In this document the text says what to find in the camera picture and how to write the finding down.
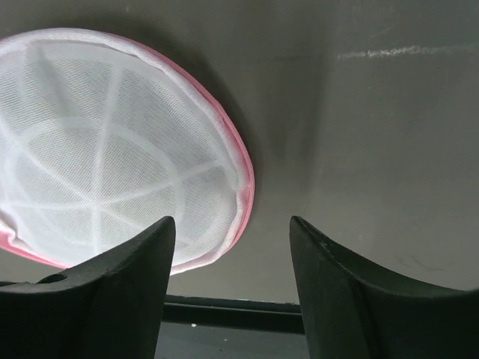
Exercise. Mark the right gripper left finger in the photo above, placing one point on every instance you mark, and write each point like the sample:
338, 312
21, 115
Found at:
107, 307

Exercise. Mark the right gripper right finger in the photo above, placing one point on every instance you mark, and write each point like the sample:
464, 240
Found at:
354, 308

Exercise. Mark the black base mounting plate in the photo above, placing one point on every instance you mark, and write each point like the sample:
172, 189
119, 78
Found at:
195, 328

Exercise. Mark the pink white mesh laundry bag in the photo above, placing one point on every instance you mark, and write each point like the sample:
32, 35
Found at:
101, 137

